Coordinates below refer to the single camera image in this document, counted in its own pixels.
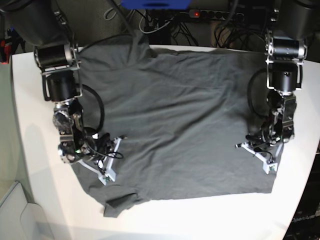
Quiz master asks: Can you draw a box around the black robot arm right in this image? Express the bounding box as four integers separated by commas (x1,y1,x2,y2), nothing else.
0,0,123,185

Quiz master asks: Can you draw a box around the blue box at top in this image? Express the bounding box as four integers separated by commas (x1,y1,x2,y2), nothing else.
120,0,191,10

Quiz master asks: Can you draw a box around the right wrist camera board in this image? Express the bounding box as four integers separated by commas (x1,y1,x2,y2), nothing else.
99,175,111,186

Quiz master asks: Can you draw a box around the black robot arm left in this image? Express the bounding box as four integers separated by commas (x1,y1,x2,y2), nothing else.
236,0,320,175

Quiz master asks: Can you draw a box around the black power strip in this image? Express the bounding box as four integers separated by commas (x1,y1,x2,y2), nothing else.
188,9,245,22

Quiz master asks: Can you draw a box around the dark grey t-shirt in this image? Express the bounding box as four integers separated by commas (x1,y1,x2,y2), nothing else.
72,33,276,218

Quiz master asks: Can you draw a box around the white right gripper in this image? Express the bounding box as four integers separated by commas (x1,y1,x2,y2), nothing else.
78,134,127,182

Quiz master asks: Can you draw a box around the red and black clamp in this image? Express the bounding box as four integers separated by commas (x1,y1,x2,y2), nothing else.
0,38,12,64

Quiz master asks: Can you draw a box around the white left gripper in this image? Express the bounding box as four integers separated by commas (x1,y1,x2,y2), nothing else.
235,142,284,166

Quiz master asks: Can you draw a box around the white cable loop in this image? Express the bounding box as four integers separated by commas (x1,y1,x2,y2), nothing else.
138,9,173,34

